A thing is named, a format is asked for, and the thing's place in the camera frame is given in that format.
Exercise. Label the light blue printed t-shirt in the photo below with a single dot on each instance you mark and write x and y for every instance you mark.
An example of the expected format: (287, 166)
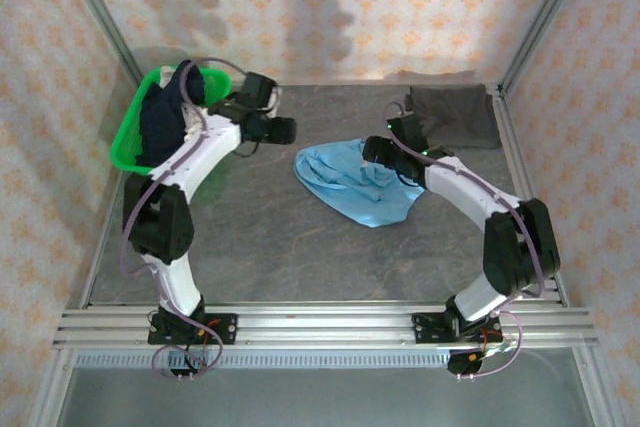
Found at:
(340, 182)

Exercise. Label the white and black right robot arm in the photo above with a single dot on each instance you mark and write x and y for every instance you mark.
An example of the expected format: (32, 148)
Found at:
(452, 192)

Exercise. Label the folded dark grey t-shirt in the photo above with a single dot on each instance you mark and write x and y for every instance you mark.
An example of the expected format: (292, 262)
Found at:
(465, 117)

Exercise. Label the navy blue t-shirt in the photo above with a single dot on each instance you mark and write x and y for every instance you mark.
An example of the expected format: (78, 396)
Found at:
(160, 122)

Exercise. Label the green plastic basket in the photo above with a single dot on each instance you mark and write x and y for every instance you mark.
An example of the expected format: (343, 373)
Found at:
(122, 144)

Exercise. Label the aluminium table side rail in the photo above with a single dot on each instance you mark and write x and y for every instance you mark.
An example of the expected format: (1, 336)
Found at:
(89, 292)
(515, 157)

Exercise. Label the aluminium mounting rail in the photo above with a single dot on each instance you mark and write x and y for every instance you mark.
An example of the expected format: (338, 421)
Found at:
(325, 327)

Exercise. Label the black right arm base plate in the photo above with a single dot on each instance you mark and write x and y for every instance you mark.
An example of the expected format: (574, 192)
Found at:
(425, 329)

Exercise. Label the aluminium frame post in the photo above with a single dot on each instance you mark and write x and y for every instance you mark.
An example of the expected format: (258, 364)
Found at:
(100, 12)
(545, 12)

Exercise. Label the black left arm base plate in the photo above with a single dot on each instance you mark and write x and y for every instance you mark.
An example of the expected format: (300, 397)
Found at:
(225, 329)

